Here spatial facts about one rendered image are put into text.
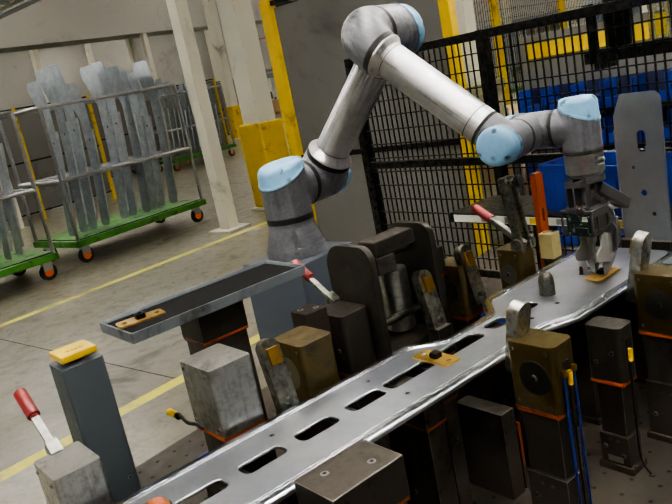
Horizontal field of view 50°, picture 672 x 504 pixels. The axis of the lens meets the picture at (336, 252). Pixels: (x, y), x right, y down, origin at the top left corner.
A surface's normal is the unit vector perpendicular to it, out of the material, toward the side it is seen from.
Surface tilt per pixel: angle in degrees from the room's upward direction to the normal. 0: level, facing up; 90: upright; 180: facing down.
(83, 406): 90
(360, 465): 0
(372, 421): 0
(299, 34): 90
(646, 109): 90
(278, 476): 0
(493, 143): 90
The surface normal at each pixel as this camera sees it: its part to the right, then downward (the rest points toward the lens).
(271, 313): -0.64, 0.30
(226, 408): 0.64, 0.07
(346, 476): -0.19, -0.95
